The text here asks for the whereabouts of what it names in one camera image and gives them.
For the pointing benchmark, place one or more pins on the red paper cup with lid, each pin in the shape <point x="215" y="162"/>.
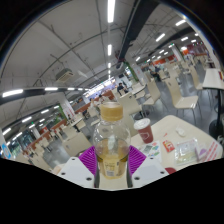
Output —
<point x="145" y="132"/>

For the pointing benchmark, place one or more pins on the small red sauce packet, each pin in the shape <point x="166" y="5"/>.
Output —
<point x="168" y="146"/>

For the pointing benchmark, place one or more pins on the small pink carton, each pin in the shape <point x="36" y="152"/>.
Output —
<point x="201" y="154"/>

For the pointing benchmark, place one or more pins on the group of ceiling lights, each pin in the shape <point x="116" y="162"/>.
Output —
<point x="111" y="10"/>

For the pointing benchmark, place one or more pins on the beige side table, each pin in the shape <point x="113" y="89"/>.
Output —
<point x="213" y="79"/>

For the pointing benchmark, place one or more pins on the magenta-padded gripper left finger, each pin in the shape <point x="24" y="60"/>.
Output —
<point x="75" y="171"/>

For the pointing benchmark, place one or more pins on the ceiling air conditioner unit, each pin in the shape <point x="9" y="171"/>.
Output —
<point x="65" y="76"/>

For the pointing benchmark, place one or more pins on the group of beige chairs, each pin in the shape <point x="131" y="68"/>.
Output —
<point x="181" y="95"/>

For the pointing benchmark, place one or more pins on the crumpled white wrapper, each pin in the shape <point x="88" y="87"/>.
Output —
<point x="180" y="131"/>

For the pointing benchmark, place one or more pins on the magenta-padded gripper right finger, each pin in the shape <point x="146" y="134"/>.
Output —
<point x="150" y="170"/>

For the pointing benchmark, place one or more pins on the clear plastic packet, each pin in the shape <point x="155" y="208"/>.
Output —
<point x="186" y="152"/>

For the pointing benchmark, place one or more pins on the colourful printed flyer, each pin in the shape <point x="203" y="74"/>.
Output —
<point x="153" y="149"/>

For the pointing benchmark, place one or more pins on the clear bottle with yellow drink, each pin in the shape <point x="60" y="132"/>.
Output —
<point x="111" y="156"/>

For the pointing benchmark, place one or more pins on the beige chair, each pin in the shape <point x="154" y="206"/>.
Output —
<point x="78" y="143"/>

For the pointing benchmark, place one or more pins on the person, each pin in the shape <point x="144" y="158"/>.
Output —
<point x="121" y="87"/>

